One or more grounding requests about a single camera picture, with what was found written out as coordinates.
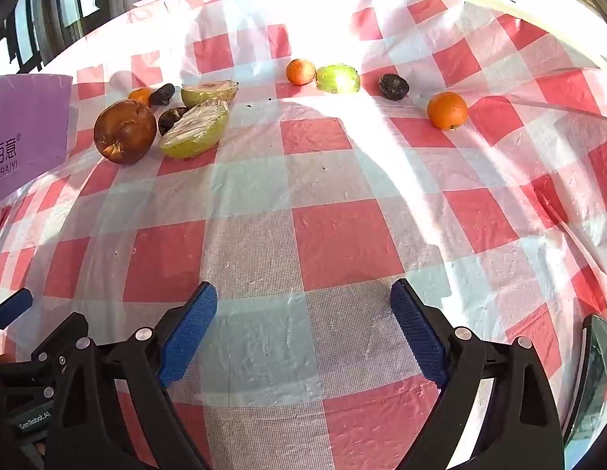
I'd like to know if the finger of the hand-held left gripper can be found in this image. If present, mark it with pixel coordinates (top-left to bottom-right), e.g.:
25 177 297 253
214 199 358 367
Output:
0 288 34 334
30 312 90 368

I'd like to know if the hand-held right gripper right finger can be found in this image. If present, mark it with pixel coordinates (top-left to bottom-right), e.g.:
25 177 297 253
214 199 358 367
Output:
390 278 566 470

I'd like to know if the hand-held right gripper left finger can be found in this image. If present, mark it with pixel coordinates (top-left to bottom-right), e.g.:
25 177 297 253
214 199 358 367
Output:
45 281 218 470

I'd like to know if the purple cardboard box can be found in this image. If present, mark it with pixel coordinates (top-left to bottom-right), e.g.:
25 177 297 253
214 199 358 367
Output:
0 73 74 206

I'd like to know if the large green melon half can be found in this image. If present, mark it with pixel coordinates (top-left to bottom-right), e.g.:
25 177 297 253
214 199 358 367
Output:
159 99 231 160

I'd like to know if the large orange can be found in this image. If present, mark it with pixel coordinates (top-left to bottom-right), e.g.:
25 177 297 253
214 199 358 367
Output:
427 91 469 131

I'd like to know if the red white checkered tablecloth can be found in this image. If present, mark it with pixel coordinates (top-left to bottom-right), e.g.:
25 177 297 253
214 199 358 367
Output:
0 0 607 470

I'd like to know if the black smartphone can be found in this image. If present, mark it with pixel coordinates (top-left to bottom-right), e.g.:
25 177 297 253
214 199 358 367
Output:
562 314 607 451

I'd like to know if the brown red pomegranate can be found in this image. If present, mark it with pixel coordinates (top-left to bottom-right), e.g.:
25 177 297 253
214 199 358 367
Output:
93 99 158 166

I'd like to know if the small wrapped green melon half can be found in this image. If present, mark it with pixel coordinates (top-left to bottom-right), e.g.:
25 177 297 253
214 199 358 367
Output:
315 63 361 95

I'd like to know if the dark window frame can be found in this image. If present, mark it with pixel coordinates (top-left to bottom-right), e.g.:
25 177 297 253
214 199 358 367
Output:
0 0 289 76

